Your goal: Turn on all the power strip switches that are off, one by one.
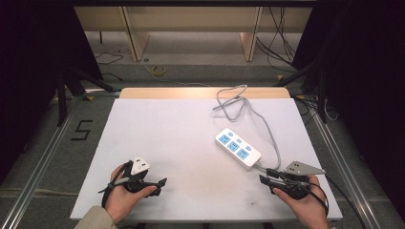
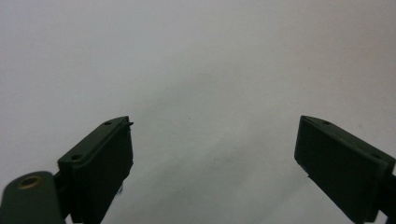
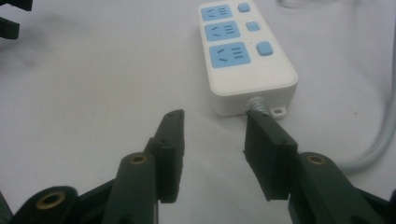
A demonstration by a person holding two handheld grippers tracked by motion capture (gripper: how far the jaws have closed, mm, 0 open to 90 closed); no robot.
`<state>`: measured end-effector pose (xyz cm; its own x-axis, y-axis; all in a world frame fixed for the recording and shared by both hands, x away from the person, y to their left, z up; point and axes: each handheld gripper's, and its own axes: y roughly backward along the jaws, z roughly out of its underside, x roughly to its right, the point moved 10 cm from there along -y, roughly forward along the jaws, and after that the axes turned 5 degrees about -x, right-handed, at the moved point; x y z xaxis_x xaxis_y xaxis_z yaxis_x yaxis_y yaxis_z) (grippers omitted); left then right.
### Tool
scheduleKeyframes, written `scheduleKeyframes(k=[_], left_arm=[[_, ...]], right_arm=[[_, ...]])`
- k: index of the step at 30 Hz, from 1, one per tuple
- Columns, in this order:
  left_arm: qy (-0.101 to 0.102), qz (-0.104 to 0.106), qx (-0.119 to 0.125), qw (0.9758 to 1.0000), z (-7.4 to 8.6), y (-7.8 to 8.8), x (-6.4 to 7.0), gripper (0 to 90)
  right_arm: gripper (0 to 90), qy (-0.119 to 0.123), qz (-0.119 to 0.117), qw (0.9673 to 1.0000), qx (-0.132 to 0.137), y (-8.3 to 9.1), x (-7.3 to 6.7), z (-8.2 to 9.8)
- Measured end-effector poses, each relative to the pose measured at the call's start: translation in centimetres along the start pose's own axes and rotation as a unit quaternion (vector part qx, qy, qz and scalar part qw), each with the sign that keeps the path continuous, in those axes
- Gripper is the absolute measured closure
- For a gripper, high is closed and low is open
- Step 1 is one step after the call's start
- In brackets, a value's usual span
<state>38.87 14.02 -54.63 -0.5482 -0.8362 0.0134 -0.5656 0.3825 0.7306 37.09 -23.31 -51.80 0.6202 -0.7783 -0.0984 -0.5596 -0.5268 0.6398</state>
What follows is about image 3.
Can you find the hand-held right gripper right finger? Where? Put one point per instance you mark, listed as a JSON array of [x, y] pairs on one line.
[[271, 155]]

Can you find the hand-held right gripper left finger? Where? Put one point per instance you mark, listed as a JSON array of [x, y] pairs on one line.
[[169, 149]]

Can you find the white and blue power strip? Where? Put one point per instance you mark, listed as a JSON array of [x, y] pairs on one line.
[[249, 77]]

